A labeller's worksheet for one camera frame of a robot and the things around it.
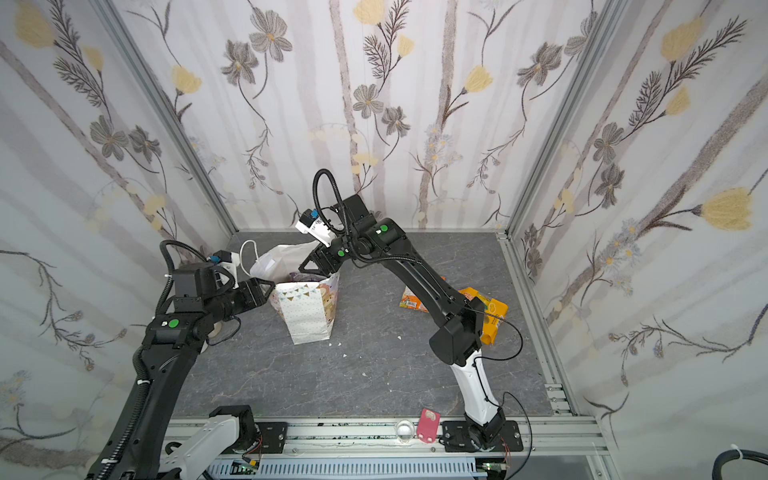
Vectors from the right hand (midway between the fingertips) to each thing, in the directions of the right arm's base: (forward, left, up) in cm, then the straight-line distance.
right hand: (301, 251), depth 69 cm
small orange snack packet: (+6, -29, -33) cm, 44 cm away
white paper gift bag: (-6, 0, -18) cm, 19 cm away
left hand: (-3, +10, -8) cm, 13 cm away
